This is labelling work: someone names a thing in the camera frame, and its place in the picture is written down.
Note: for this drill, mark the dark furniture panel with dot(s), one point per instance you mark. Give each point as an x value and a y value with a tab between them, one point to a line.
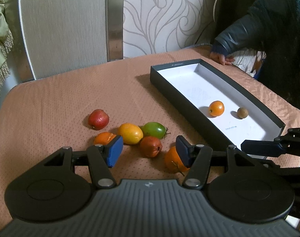
233	2

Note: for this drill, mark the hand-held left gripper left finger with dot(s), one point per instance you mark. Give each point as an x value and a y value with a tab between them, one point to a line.
114	150

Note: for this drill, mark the shiny red apple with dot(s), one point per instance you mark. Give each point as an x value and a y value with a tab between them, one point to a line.
98	119

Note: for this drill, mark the yellow lemon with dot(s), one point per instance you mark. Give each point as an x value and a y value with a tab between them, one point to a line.
130	133

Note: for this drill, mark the tangerine with torn peel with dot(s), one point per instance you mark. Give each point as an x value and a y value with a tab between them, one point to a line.
103	138

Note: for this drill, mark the black box with white inside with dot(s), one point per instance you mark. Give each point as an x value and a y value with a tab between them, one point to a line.
196	84

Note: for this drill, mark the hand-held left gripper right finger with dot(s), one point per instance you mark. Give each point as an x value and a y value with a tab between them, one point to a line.
183	153

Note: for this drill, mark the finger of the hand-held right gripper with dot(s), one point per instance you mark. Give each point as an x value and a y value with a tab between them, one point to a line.
261	148
288	167

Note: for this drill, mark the mottled red orange apple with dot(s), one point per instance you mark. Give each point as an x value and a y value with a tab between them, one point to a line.
150	147

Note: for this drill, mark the smooth round orange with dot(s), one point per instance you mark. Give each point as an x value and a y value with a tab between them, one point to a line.
216	108

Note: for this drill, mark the grey chair back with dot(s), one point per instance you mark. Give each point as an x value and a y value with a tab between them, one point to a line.
66	24

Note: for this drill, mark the tangerine with stem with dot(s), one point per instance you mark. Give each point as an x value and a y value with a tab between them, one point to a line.
172	161

